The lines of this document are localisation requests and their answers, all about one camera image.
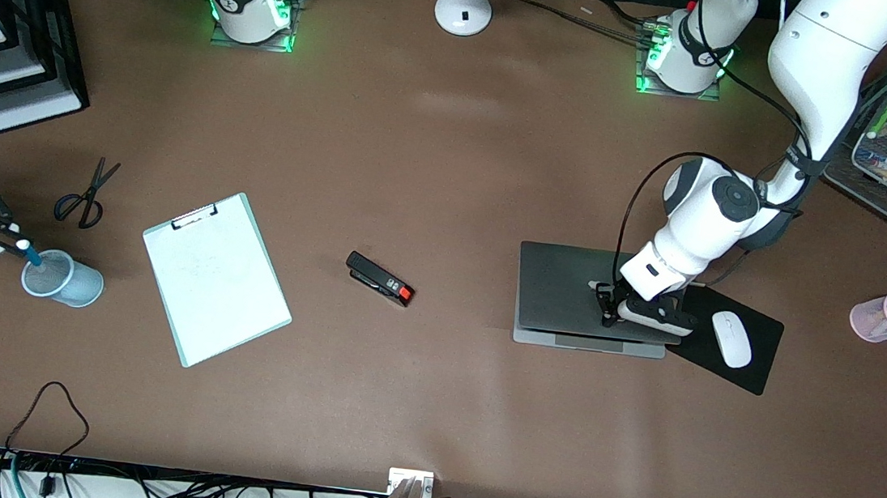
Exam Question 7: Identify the blue marker white cap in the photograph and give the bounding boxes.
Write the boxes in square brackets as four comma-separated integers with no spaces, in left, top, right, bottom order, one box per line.
[13,238,45,268]

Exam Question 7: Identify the silver laptop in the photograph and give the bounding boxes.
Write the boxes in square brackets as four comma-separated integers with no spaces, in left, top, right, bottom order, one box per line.
[510,240,676,360]

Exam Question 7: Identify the light blue mesh cup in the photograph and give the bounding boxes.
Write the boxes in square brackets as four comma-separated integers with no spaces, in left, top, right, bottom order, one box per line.
[19,246,108,310]

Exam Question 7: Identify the black blue scissors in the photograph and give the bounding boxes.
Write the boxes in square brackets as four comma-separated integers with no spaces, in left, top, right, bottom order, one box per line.
[52,154,122,233]

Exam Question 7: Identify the white computer mouse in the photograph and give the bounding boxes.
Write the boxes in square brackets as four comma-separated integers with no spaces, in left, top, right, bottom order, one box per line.
[706,309,757,371]

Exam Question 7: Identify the black mouse pad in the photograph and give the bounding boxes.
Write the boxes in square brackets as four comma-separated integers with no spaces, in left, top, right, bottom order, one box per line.
[660,278,789,398]

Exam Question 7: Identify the mint green clipboard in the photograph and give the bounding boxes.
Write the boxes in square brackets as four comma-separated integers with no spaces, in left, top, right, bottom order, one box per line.
[130,183,305,379]

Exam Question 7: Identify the black stapler red end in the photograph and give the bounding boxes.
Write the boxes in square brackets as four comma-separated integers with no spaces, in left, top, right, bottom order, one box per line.
[342,249,419,309]

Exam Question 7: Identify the white paper sheet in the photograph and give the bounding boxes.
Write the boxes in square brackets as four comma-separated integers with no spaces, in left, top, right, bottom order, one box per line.
[132,188,302,374]

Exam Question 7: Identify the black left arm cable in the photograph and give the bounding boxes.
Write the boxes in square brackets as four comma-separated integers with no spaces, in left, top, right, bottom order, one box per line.
[610,0,830,317]

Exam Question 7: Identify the braided brown cable loop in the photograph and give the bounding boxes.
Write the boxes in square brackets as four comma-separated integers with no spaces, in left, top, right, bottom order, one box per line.
[5,377,94,459]

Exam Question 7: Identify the white mounting bracket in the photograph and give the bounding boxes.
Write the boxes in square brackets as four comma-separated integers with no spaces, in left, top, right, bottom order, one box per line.
[386,466,437,498]

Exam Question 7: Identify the black table cable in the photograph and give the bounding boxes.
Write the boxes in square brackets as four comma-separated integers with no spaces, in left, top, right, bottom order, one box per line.
[508,0,663,47]

